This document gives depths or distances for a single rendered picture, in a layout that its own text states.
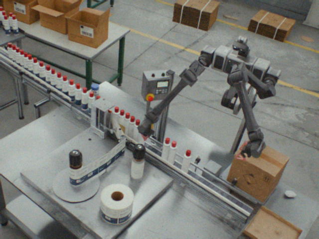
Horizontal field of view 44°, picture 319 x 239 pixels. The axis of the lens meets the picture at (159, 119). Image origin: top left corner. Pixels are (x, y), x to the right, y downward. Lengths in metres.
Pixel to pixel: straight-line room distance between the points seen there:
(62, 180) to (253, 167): 1.27
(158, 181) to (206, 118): 2.14
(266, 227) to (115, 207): 1.01
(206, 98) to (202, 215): 2.64
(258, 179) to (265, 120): 2.32
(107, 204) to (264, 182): 1.04
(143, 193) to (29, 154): 0.89
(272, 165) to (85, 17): 2.71
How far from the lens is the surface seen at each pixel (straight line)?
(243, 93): 2.49
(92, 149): 2.95
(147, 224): 2.60
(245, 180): 2.83
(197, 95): 5.14
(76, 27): 4.34
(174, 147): 2.78
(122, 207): 2.42
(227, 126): 4.75
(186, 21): 6.80
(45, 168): 2.84
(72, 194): 2.66
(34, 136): 3.16
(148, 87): 2.68
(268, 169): 2.72
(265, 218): 2.82
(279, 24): 7.07
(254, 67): 2.93
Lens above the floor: 2.94
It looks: 39 degrees down
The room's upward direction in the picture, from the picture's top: 8 degrees clockwise
